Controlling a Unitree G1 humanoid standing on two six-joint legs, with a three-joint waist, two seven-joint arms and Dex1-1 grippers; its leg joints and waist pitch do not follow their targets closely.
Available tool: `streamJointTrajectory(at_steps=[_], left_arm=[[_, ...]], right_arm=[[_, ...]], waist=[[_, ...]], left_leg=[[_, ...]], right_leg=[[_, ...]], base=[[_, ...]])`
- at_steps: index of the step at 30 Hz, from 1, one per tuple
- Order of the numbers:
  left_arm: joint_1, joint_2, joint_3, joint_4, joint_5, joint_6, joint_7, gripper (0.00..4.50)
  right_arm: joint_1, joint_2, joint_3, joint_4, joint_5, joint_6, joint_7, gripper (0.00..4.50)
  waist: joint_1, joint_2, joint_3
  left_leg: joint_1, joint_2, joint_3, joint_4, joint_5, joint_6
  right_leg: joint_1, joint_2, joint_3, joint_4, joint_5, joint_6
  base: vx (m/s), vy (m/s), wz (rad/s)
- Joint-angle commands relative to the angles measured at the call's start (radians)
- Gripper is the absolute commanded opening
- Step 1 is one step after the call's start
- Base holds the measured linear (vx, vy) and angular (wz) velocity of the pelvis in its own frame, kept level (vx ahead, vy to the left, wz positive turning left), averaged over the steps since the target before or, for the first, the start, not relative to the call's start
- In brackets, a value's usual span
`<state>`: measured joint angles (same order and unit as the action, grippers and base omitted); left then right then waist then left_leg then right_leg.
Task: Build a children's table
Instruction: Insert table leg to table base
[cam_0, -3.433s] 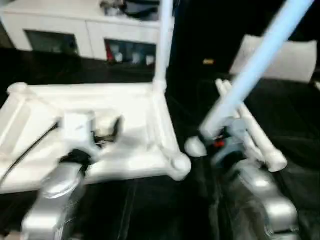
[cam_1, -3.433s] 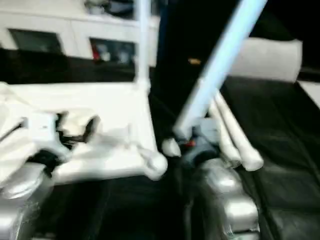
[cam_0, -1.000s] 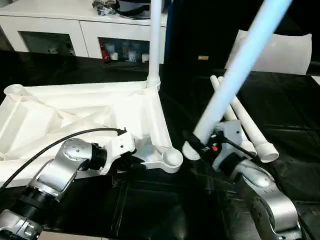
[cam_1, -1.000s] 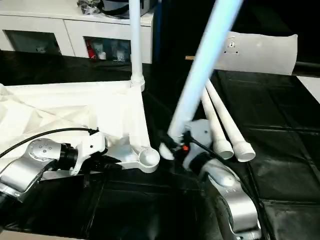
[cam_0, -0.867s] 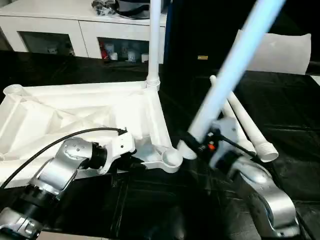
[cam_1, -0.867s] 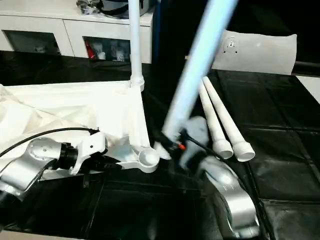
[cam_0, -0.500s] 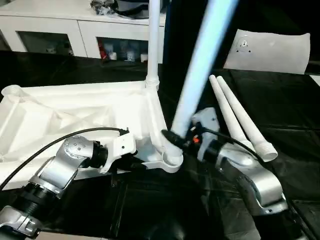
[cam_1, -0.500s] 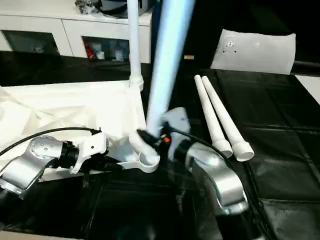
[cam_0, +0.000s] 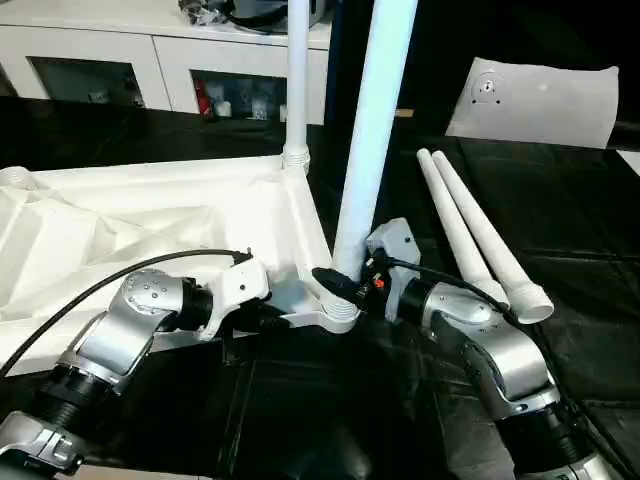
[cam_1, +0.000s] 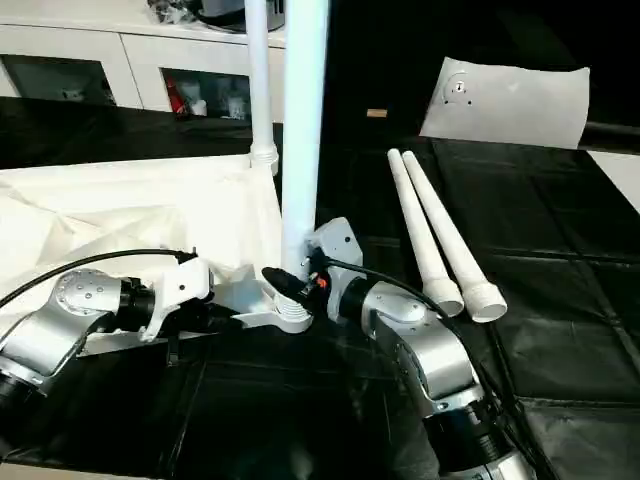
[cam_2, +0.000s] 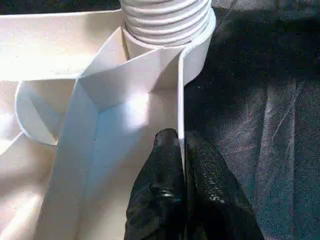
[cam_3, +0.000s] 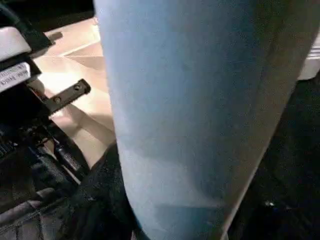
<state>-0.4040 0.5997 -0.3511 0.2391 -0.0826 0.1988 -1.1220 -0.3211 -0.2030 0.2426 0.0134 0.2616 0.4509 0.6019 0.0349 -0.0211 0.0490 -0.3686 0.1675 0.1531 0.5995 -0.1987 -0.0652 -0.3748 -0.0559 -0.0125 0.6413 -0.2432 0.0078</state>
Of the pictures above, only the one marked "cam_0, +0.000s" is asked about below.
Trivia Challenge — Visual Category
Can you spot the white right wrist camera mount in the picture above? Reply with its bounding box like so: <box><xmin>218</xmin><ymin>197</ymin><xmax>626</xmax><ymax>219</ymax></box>
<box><xmin>364</xmin><ymin>217</ymin><xmax>422</xmax><ymax>303</ymax></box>

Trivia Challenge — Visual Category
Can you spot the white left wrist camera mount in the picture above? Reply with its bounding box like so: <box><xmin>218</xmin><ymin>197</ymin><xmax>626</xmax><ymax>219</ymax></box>
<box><xmin>204</xmin><ymin>257</ymin><xmax>272</xmax><ymax>343</ymax></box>

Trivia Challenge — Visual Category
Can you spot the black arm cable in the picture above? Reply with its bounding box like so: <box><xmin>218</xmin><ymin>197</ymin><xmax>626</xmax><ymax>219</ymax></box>
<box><xmin>0</xmin><ymin>249</ymin><xmax>253</xmax><ymax>377</ymax></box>
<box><xmin>374</xmin><ymin>256</ymin><xmax>523</xmax><ymax>323</ymax></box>

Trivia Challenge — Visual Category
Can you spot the white plastic table top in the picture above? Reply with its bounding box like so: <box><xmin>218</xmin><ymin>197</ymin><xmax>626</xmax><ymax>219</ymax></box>
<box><xmin>0</xmin><ymin>148</ymin><xmax>362</xmax><ymax>353</ymax></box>

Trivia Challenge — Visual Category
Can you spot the grey clutter on cabinet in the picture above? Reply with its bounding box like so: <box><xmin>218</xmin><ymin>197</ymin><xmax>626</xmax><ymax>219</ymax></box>
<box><xmin>178</xmin><ymin>0</ymin><xmax>327</xmax><ymax>33</ymax></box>

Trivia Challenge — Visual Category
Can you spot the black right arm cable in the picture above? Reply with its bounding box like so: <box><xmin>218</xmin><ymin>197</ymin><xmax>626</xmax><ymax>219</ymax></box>
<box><xmin>374</xmin><ymin>256</ymin><xmax>523</xmax><ymax>323</ymax></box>

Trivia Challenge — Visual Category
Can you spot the red bottle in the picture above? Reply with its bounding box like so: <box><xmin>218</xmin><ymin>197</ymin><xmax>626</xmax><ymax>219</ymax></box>
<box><xmin>198</xmin><ymin>80</ymin><xmax>215</xmax><ymax>117</ymax></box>

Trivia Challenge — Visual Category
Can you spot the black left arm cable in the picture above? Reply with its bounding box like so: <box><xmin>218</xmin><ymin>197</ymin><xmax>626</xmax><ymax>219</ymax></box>
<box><xmin>0</xmin><ymin>249</ymin><xmax>253</xmax><ymax>377</ymax></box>

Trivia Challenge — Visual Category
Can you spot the black work mat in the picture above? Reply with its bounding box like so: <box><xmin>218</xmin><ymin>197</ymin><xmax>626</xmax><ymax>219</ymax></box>
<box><xmin>0</xmin><ymin>96</ymin><xmax>640</xmax><ymax>480</ymax></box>

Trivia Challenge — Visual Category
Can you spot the white cushion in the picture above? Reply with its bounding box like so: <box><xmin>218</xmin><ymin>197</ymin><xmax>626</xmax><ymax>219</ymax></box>
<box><xmin>444</xmin><ymin>56</ymin><xmax>621</xmax><ymax>150</ymax></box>

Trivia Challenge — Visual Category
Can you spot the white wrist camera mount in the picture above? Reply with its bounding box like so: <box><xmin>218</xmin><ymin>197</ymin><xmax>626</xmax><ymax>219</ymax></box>
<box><xmin>364</xmin><ymin>217</ymin><xmax>422</xmax><ymax>303</ymax></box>
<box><xmin>204</xmin><ymin>257</ymin><xmax>272</xmax><ymax>343</ymax></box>

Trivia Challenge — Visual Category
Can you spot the white cabinet with glass doors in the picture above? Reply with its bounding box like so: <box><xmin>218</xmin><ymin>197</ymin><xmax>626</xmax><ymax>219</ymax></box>
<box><xmin>0</xmin><ymin>0</ymin><xmax>332</xmax><ymax>127</ymax></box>

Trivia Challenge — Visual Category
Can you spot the white plastic table leg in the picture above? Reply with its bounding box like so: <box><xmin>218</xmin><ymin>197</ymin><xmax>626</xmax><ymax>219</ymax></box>
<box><xmin>328</xmin><ymin>0</ymin><xmax>420</xmax><ymax>305</ymax></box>
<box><xmin>431</xmin><ymin>150</ymin><xmax>555</xmax><ymax>325</ymax></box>
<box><xmin>416</xmin><ymin>148</ymin><xmax>512</xmax><ymax>308</ymax></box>
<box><xmin>283</xmin><ymin>0</ymin><xmax>314</xmax><ymax>168</ymax></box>

